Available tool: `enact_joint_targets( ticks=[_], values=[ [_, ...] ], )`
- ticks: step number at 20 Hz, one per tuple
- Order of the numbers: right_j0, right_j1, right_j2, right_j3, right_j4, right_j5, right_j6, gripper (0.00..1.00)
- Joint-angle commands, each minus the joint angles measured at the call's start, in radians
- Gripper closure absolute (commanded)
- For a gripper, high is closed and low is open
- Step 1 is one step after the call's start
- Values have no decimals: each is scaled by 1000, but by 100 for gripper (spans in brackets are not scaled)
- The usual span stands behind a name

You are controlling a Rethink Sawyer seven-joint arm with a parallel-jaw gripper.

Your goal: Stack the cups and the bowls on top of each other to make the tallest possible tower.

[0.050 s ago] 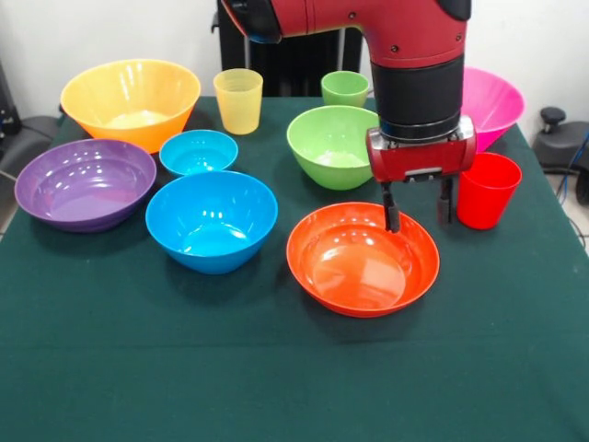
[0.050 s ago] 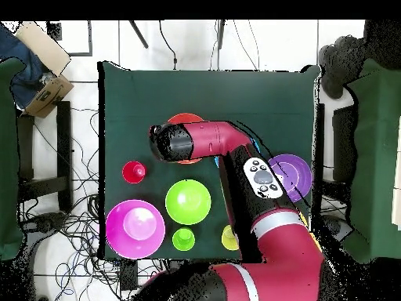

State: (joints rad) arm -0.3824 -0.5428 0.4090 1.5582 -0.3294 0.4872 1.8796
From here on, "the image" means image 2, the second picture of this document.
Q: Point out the grey metal frame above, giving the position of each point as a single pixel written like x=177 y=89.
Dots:
x=90 y=37

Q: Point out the black chair frame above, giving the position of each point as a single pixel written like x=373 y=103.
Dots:
x=64 y=156
x=343 y=141

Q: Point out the black power box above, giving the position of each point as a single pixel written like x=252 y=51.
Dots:
x=128 y=276

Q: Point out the red-orange plastic bowl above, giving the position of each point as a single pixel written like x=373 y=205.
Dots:
x=184 y=118

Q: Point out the yellow plastic cup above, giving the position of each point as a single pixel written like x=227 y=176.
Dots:
x=228 y=238

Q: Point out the green plastic cup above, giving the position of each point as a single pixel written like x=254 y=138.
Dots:
x=183 y=240

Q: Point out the dark green tablecloth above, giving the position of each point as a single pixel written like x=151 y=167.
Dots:
x=125 y=103

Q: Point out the beige cardboard sheet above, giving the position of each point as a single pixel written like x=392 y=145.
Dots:
x=44 y=47

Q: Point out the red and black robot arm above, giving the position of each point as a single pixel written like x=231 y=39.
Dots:
x=213 y=138

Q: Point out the black stand leg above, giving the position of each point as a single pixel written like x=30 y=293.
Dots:
x=220 y=34
x=139 y=34

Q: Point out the brown cardboard box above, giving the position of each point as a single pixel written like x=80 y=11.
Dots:
x=47 y=97

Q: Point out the pink plastic bowl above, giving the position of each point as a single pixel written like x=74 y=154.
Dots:
x=134 y=229

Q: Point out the blue cloth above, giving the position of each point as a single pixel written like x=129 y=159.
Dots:
x=22 y=72

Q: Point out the large blue plastic bowl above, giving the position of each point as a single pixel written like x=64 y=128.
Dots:
x=216 y=161

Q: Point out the green-covered side table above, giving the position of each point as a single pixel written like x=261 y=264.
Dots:
x=376 y=156
x=7 y=156

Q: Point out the green plastic bowl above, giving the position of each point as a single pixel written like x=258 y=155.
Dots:
x=188 y=202

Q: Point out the person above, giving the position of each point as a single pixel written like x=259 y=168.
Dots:
x=338 y=62

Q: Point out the purple plastic bowl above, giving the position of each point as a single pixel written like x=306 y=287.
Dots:
x=297 y=175

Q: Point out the red plastic cup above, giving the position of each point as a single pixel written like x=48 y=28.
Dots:
x=134 y=172

